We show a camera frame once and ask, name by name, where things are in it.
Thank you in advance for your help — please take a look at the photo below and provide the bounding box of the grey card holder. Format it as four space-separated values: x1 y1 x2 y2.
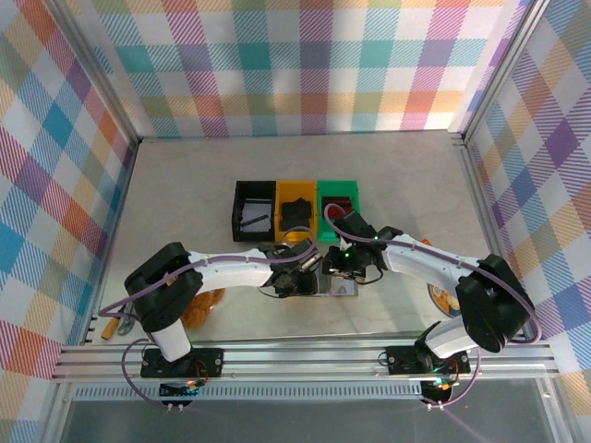
295 271 360 300

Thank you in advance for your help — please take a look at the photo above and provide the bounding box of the red cards stack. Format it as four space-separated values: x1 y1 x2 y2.
321 196 355 218

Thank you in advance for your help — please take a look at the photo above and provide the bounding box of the black cards stack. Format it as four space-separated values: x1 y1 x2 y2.
280 197 315 231

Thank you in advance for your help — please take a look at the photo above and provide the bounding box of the white cards stack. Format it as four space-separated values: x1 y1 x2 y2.
239 198 272 233

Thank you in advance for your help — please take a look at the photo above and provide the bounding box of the green plastic bin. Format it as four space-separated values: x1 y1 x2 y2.
316 178 362 244

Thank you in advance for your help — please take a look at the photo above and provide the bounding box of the black plastic bin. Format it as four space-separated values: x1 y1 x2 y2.
232 179 278 243

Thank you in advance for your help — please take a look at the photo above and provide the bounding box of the orange plush toy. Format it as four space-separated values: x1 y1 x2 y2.
182 288 227 329

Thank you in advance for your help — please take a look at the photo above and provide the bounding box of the yellow plastic bin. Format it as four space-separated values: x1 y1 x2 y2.
273 179 320 244

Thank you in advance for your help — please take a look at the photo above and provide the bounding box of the round cartoon coaster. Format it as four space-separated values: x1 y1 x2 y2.
427 281 463 319

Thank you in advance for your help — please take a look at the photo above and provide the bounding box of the metal hand tool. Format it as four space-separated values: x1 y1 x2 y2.
117 302 139 336

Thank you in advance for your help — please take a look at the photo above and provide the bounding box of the orange cylinder tube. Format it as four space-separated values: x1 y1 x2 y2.
101 317 122 342

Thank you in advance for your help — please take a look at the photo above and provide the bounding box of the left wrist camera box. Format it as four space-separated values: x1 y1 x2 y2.
289 240 323 277

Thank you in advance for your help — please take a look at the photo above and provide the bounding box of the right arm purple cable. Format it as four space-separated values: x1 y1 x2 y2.
322 203 542 410

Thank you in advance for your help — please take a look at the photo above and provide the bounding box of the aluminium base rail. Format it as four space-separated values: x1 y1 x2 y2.
50 340 561 384

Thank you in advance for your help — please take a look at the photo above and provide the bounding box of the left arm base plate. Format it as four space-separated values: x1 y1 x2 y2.
139 346 225 378

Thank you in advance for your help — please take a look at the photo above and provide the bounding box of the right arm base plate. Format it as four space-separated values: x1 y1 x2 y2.
385 343 472 376

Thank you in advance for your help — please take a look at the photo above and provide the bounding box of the grey slotted cable duct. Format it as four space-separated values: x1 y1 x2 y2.
72 385 427 403

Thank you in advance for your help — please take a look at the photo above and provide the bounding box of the aluminium side rail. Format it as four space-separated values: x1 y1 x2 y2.
459 132 532 341
80 137 142 346

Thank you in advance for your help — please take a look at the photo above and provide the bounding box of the aluminium frame post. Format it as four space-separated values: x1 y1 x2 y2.
43 0 142 142
459 0 555 145

